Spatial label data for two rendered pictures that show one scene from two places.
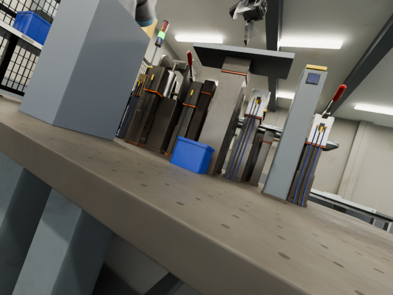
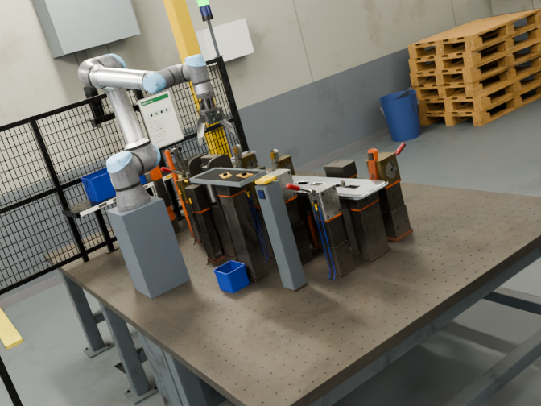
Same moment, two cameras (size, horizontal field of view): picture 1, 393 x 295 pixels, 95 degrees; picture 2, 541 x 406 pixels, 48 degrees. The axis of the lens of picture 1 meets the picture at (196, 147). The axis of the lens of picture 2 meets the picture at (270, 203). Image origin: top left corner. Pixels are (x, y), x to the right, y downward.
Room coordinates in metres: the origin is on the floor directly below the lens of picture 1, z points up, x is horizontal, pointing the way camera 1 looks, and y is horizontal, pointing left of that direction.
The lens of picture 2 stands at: (-1.21, -1.58, 1.73)
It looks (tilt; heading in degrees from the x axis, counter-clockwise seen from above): 17 degrees down; 35
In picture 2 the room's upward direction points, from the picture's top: 16 degrees counter-clockwise
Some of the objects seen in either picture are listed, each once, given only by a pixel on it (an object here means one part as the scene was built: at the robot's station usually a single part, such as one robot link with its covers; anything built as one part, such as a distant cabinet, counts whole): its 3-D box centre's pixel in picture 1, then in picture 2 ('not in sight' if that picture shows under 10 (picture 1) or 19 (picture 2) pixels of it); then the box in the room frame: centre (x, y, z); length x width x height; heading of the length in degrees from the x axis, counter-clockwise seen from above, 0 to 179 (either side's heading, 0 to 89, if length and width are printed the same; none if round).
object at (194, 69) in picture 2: not in sight; (196, 69); (0.74, -0.02, 1.60); 0.09 x 0.08 x 0.11; 91
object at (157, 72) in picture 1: (145, 106); (202, 225); (0.84, 0.29, 0.89); 0.09 x 0.08 x 0.38; 160
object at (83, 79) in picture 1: (90, 71); (148, 245); (0.60, 0.42, 0.90); 0.20 x 0.20 x 0.40; 65
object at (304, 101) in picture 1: (292, 136); (281, 236); (0.61, -0.30, 0.92); 0.08 x 0.08 x 0.44; 70
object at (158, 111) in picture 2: not in sight; (160, 120); (1.52, 0.98, 1.30); 0.23 x 0.02 x 0.31; 160
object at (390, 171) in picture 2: not in sight; (391, 196); (1.08, -0.57, 0.88); 0.14 x 0.09 x 0.36; 160
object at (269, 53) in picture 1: (240, 60); (226, 176); (0.69, -0.05, 1.16); 0.37 x 0.14 x 0.02; 70
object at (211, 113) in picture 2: (255, 3); (209, 108); (0.74, -0.03, 1.44); 0.09 x 0.08 x 0.12; 53
